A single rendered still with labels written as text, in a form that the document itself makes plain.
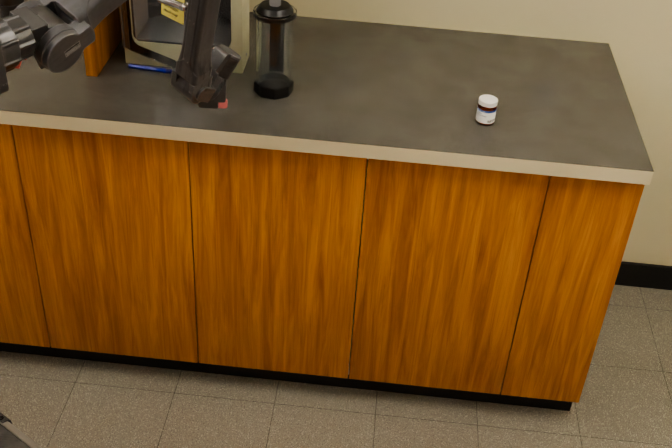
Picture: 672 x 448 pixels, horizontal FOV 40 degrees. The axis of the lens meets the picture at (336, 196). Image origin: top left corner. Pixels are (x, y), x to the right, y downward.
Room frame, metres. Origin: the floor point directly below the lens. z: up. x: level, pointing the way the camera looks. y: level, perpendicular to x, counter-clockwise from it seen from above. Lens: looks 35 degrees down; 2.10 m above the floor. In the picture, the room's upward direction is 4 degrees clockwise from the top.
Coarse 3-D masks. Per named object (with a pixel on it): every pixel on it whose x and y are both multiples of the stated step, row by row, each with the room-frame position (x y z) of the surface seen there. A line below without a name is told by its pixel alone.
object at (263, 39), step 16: (288, 16) 2.07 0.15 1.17; (256, 32) 2.09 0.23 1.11; (272, 32) 2.06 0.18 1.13; (288, 32) 2.08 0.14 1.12; (256, 48) 2.09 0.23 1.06; (272, 48) 2.06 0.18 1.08; (288, 48) 2.08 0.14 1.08; (256, 64) 2.09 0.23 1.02; (272, 64) 2.06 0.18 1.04; (288, 64) 2.08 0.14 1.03; (256, 80) 2.09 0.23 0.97; (272, 80) 2.06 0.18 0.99; (288, 80) 2.08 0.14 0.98
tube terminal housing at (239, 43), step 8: (232, 0) 2.19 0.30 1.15; (240, 0) 2.19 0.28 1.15; (248, 0) 2.28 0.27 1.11; (232, 8) 2.19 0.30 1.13; (240, 8) 2.19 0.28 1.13; (248, 8) 2.28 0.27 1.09; (232, 16) 2.19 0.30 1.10; (240, 16) 2.19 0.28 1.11; (248, 16) 2.28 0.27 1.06; (232, 24) 2.19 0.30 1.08; (240, 24) 2.19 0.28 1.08; (248, 24) 2.28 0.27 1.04; (232, 32) 2.19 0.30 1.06; (240, 32) 2.19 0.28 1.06; (248, 32) 2.28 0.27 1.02; (232, 40) 2.19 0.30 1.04; (240, 40) 2.19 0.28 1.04; (248, 40) 2.28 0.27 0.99; (232, 48) 2.19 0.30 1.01; (240, 48) 2.19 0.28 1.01; (248, 48) 2.28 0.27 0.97; (128, 56) 2.20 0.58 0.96; (136, 56) 2.20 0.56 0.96; (144, 56) 2.20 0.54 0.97; (248, 56) 2.28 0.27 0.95; (144, 64) 2.20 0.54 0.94; (152, 64) 2.20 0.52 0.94; (160, 64) 2.20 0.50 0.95; (240, 64) 2.19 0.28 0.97; (232, 72) 2.19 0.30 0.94; (240, 72) 2.19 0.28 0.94
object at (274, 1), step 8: (264, 0) 2.13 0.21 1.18; (272, 0) 2.09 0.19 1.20; (280, 0) 2.10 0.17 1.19; (256, 8) 2.10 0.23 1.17; (264, 8) 2.08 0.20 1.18; (272, 8) 2.08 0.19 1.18; (280, 8) 2.08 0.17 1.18; (288, 8) 2.09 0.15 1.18; (272, 16) 2.06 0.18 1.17; (280, 16) 2.06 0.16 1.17
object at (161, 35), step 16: (128, 0) 2.17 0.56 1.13; (144, 0) 2.14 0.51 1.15; (128, 16) 2.18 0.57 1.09; (144, 16) 2.14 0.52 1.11; (160, 16) 2.11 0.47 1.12; (144, 32) 2.15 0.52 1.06; (160, 32) 2.11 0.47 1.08; (176, 32) 2.08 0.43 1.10; (144, 48) 2.15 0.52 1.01; (160, 48) 2.12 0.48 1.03; (176, 48) 2.08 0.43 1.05
